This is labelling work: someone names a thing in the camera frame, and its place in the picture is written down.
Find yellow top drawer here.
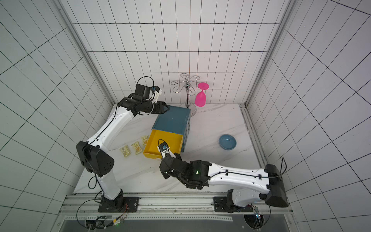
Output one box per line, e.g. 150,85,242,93
142,129,184,160

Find yellow cookie packet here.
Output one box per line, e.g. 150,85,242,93
141,135,148,147
120,145,131,157
131,141,144,155

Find pink plastic wine glass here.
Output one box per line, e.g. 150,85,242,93
195,82,209,107

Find chrome glass holder stand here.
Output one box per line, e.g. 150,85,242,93
171,72,201,117

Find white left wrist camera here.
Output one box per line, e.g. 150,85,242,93
150,86,162,102

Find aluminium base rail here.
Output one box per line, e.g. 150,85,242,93
58,192,293,225

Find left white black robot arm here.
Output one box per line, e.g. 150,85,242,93
76,97,170,213

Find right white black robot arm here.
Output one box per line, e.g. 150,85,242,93
159,151,289,210

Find blue ceramic bowl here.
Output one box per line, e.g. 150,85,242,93
218,134,237,150

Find teal drawer cabinet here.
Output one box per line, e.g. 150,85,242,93
152,106,191,152

